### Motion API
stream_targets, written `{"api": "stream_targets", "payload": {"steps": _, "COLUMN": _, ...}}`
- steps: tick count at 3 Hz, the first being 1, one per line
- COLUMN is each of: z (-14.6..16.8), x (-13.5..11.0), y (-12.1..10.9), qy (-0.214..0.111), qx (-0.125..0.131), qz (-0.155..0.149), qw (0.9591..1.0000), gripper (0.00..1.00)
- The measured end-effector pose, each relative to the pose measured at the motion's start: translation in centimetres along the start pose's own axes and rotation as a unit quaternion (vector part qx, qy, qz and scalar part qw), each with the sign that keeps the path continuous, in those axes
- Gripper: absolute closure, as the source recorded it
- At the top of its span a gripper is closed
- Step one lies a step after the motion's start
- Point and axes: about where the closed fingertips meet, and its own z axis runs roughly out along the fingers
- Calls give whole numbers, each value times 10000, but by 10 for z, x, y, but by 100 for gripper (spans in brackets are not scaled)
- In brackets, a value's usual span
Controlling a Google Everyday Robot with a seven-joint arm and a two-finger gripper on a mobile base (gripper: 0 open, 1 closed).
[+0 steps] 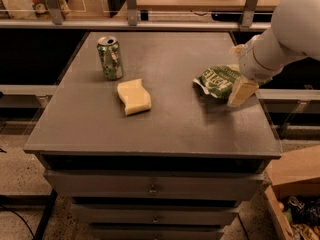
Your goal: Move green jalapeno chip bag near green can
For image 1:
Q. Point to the metal railing frame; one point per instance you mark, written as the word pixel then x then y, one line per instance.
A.
pixel 211 15

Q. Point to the grey drawer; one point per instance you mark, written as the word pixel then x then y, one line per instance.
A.
pixel 155 216
pixel 121 232
pixel 221 186

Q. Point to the green soda can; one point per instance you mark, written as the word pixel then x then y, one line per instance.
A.
pixel 110 57

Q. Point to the bottom grey drawer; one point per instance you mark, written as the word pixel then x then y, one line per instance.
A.
pixel 121 232

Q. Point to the green jalapeno chip bag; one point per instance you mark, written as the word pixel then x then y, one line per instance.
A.
pixel 218 80

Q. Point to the top grey drawer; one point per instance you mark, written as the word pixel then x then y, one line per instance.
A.
pixel 221 186

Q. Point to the grey drawer cabinet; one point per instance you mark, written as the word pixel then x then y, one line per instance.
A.
pixel 185 133

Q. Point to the yellow sponge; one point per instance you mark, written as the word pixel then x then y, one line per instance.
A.
pixel 134 96

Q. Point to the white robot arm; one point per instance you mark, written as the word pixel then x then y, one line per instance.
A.
pixel 294 34

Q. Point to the white and orange bag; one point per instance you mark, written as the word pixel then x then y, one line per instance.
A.
pixel 25 9

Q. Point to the cardboard box with snacks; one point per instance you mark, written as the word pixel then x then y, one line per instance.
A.
pixel 295 173

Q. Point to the middle grey drawer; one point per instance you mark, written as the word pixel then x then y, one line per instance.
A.
pixel 155 216

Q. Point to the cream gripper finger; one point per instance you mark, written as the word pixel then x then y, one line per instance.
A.
pixel 242 89

